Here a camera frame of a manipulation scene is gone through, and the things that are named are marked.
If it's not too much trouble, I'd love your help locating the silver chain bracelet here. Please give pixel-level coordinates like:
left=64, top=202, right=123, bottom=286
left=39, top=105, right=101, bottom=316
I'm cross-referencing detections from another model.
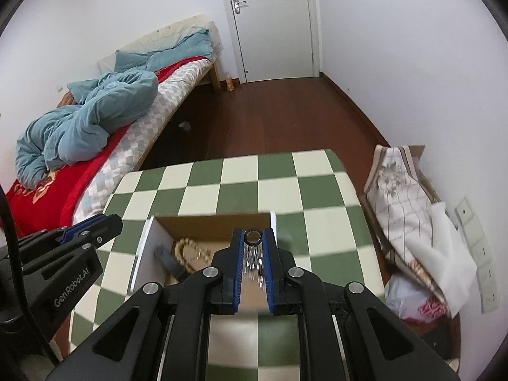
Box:
left=242, top=243, right=266, bottom=291

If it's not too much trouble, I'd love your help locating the bed with red sheet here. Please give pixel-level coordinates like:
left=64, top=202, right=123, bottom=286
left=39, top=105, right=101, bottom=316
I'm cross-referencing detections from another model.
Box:
left=6, top=15, right=221, bottom=237

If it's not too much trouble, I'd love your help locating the green white checkered tablecloth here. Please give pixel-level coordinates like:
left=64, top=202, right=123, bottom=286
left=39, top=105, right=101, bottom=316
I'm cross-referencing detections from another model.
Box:
left=70, top=150, right=384, bottom=380

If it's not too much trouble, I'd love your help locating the white cardboard box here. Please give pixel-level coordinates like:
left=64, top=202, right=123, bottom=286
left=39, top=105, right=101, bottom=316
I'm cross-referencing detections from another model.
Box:
left=128, top=212, right=277, bottom=292

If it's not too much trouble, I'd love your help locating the blue rumpled duvet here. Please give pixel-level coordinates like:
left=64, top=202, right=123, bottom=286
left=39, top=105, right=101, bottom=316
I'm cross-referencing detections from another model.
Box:
left=15, top=28, right=214, bottom=189

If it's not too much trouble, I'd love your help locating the red white plastic bag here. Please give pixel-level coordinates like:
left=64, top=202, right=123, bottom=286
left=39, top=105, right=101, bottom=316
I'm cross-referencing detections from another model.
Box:
left=385, top=273, right=448, bottom=324

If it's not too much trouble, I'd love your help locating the patterned fabric on box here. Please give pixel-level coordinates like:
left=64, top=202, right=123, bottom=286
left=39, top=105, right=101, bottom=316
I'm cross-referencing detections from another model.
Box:
left=362, top=144, right=445, bottom=303

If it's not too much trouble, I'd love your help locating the white cloth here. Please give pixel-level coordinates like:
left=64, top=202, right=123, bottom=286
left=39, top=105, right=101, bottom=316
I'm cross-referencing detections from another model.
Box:
left=407, top=201, right=477, bottom=318

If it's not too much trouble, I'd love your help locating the small orange bottle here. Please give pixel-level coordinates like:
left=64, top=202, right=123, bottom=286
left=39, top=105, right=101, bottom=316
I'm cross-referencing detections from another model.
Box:
left=226, top=72, right=234, bottom=91

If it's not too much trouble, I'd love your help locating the white door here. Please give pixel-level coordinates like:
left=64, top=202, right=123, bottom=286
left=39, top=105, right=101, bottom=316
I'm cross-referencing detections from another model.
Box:
left=224, top=0, right=319, bottom=83

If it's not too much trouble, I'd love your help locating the wooden bead bracelet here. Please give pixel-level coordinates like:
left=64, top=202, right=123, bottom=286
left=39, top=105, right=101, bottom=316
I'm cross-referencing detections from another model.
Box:
left=173, top=237, right=214, bottom=275

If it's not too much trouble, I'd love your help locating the white wall socket strip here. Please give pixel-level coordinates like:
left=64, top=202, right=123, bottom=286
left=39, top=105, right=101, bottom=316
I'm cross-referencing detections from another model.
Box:
left=454, top=196, right=501, bottom=314

